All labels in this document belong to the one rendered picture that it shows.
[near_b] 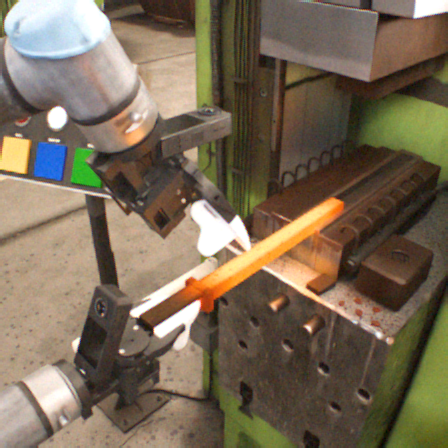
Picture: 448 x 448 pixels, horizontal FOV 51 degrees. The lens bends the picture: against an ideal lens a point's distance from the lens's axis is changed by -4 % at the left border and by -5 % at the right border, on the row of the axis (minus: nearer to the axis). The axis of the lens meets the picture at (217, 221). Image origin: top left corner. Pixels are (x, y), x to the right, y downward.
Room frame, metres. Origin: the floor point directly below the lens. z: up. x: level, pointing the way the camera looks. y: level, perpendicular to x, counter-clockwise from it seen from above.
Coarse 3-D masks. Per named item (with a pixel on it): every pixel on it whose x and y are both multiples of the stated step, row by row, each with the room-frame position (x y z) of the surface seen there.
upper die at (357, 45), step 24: (264, 0) 0.78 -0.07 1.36; (288, 0) 0.74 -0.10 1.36; (312, 0) 0.72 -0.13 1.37; (264, 24) 0.78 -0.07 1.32; (288, 24) 0.74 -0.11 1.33; (312, 24) 0.71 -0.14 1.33; (336, 24) 0.68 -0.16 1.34; (360, 24) 0.66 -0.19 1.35; (384, 24) 0.66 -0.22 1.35; (408, 24) 0.71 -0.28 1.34; (432, 24) 0.78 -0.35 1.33; (264, 48) 0.77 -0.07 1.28; (288, 48) 0.74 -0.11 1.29; (312, 48) 0.71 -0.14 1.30; (336, 48) 0.68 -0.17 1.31; (360, 48) 0.65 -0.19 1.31; (384, 48) 0.66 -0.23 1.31; (408, 48) 0.72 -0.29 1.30; (432, 48) 0.79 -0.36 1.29; (336, 72) 0.68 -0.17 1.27; (360, 72) 0.65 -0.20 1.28; (384, 72) 0.67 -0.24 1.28
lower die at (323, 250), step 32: (352, 160) 0.98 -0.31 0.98; (384, 160) 0.95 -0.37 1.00; (416, 160) 0.95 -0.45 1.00; (288, 192) 0.84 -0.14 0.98; (320, 192) 0.82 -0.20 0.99; (384, 192) 0.82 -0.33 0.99; (256, 224) 0.77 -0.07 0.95; (320, 224) 0.69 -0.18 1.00; (352, 224) 0.70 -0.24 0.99; (384, 224) 0.75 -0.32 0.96; (320, 256) 0.67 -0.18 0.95
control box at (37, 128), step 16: (144, 80) 1.00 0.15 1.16; (48, 112) 0.98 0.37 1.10; (64, 112) 0.97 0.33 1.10; (16, 128) 0.99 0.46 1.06; (32, 128) 0.98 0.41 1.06; (48, 128) 0.97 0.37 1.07; (64, 128) 0.96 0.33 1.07; (0, 144) 0.99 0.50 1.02; (32, 144) 0.96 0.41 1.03; (64, 144) 0.94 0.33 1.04; (80, 144) 0.93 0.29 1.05; (0, 160) 0.97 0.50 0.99; (32, 160) 0.94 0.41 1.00; (0, 176) 0.95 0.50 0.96; (16, 176) 0.94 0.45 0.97; (32, 176) 0.92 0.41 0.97; (64, 176) 0.90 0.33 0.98; (80, 192) 0.87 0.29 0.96; (96, 192) 0.86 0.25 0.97
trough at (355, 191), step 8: (392, 160) 0.95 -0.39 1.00; (400, 160) 0.98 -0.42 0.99; (408, 160) 0.97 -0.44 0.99; (384, 168) 0.93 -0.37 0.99; (392, 168) 0.94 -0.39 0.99; (368, 176) 0.88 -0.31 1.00; (376, 176) 0.90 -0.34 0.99; (384, 176) 0.90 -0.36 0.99; (360, 184) 0.85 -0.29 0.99; (368, 184) 0.86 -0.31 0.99; (376, 184) 0.86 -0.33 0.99; (344, 192) 0.81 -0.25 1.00; (352, 192) 0.83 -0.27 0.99; (360, 192) 0.83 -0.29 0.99; (344, 200) 0.80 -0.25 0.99; (352, 200) 0.80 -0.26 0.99
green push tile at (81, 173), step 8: (80, 152) 0.91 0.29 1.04; (88, 152) 0.90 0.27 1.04; (80, 160) 0.90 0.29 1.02; (80, 168) 0.89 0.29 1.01; (88, 168) 0.89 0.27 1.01; (72, 176) 0.89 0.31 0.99; (80, 176) 0.88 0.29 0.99; (88, 176) 0.88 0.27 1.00; (96, 176) 0.87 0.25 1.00; (88, 184) 0.87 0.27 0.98; (96, 184) 0.86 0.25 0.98
